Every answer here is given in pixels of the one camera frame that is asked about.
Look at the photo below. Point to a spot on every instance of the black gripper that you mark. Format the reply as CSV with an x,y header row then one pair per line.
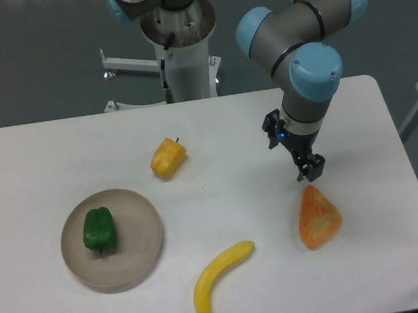
x,y
310,165

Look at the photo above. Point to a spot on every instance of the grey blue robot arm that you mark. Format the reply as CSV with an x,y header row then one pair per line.
x,y
287,45

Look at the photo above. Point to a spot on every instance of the yellow bell pepper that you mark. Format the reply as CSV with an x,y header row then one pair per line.
x,y
167,158

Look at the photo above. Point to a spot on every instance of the beige round plate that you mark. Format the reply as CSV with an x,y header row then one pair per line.
x,y
139,239

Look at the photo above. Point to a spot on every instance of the green bell pepper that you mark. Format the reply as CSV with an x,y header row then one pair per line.
x,y
99,231

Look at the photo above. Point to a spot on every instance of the orange carrot piece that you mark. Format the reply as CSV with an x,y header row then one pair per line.
x,y
319,219

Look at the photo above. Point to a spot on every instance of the black connector on wrist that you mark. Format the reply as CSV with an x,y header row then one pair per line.
x,y
274,126

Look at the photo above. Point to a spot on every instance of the yellow banana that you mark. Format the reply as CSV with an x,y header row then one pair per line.
x,y
220,265

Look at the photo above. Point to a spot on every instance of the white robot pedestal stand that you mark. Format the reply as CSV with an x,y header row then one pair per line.
x,y
181,43

